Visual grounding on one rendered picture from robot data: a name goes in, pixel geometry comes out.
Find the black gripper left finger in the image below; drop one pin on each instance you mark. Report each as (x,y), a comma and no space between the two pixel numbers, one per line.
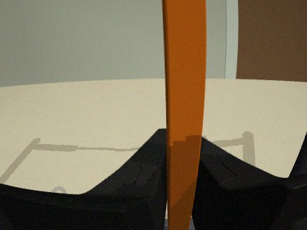
(133,198)

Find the orange bar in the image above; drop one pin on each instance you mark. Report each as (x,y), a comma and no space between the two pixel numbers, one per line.
(184,23)

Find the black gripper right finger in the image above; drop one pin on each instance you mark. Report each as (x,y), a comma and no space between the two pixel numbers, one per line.
(231,194)

